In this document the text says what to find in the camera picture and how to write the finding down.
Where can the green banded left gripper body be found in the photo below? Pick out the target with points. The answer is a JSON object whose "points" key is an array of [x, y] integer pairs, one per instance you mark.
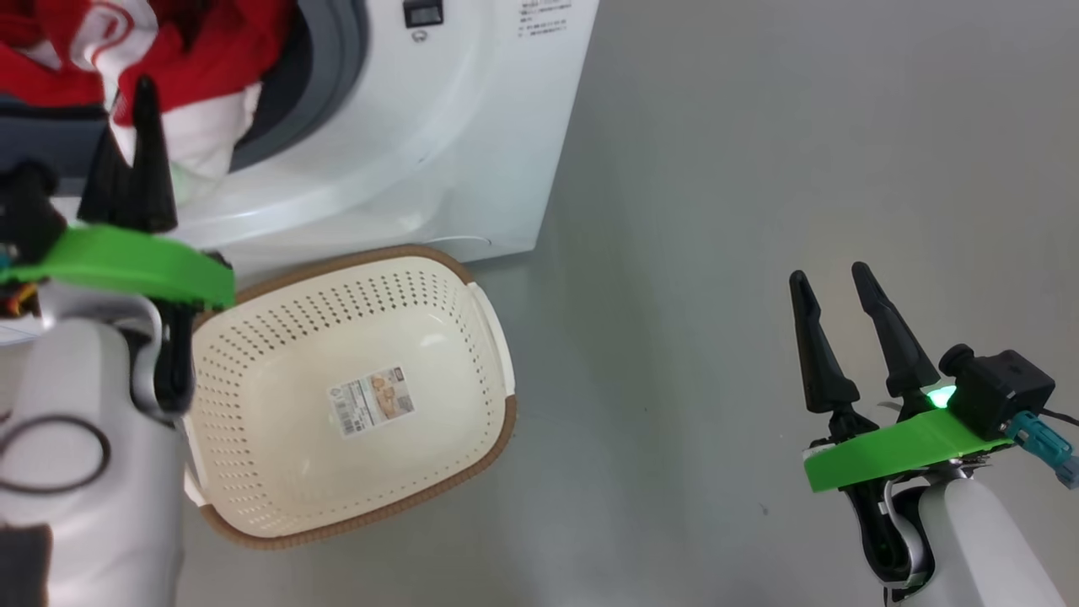
{"points": [[126, 261]]}

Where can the white basket label sticker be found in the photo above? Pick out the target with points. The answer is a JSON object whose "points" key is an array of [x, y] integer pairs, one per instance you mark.
{"points": [[371, 402]]}

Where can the cream perforated laundry basket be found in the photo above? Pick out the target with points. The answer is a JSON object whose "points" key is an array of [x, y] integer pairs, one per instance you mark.
{"points": [[278, 455]]}

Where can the white round filter cover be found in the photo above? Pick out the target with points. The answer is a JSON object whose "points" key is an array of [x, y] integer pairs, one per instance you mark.
{"points": [[472, 239]]}

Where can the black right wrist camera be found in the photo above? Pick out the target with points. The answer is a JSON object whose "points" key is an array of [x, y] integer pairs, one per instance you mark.
{"points": [[999, 388]]}

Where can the red and white garment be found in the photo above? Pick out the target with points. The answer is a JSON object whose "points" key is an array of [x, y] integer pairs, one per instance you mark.
{"points": [[219, 51]]}

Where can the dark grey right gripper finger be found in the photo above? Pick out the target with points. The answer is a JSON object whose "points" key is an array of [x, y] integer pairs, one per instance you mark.
{"points": [[822, 362], [898, 346]]}

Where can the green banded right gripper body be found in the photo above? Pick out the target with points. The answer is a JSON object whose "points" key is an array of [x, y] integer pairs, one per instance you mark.
{"points": [[893, 451]]}

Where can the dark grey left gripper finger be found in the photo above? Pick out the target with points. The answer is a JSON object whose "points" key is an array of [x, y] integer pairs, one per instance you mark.
{"points": [[105, 190], [152, 169]]}

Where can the grey rubber door gasket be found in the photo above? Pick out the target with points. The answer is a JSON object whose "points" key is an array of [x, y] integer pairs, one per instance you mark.
{"points": [[337, 51]]}

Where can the black text print sticker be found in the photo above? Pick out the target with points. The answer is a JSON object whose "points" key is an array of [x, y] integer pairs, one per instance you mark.
{"points": [[544, 17]]}

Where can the white washing machine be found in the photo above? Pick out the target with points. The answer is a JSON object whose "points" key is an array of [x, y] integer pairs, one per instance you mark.
{"points": [[421, 126]]}

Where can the black door latch socket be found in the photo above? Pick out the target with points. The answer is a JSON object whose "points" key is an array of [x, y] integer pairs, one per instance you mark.
{"points": [[423, 12]]}

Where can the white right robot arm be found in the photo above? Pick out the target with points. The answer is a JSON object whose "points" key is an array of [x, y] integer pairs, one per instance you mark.
{"points": [[978, 548]]}

